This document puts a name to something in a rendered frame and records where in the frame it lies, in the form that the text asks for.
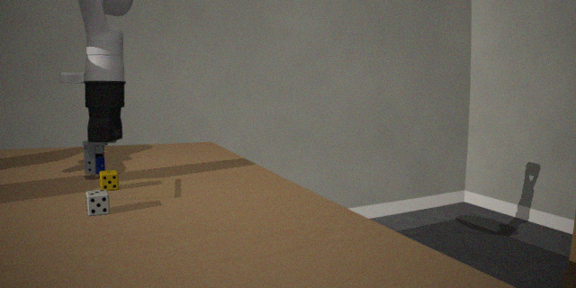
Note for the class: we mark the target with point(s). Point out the white die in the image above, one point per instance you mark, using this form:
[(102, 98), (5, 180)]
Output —
[(97, 202)]

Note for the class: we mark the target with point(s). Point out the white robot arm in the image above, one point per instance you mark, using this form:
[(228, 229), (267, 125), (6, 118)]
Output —
[(103, 38)]

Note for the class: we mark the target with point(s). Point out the blue die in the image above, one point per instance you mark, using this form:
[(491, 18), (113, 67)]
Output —
[(100, 165)]

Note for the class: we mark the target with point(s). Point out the yellow die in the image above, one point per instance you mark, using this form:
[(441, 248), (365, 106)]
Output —
[(109, 180)]

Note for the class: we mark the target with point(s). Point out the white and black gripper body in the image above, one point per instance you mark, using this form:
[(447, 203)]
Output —
[(104, 95)]

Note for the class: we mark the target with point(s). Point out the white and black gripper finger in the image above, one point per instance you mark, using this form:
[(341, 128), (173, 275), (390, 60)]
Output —
[(99, 150), (90, 158)]

